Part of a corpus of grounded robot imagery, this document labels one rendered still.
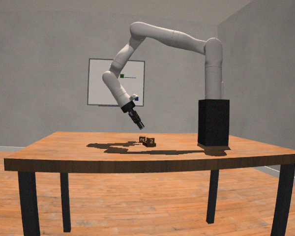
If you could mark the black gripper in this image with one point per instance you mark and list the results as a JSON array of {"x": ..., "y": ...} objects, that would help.
[{"x": 133, "y": 114}]

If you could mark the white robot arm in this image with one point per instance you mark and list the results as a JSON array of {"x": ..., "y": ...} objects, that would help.
[{"x": 212, "y": 49}]

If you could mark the small brown cube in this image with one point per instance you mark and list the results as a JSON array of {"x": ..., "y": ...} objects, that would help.
[
  {"x": 150, "y": 140},
  {"x": 142, "y": 138}
]

